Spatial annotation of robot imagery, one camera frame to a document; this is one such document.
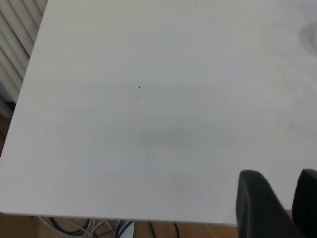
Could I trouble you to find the thick black cable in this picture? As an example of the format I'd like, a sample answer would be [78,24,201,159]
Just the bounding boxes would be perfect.
[49,217,90,236]

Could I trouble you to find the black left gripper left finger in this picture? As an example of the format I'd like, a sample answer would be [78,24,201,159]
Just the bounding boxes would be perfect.
[235,170,306,238]

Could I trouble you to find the white table leg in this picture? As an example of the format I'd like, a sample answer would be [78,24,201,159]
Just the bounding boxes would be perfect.
[118,220,135,238]

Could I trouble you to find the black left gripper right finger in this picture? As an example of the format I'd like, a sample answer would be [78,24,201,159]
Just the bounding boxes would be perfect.
[291,169,317,238]

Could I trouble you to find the white cable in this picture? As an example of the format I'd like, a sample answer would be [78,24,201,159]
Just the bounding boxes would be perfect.
[38,216,95,238]
[90,219,115,236]

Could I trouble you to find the white slatted panel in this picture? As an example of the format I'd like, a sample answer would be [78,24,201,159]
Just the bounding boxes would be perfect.
[0,0,48,117]

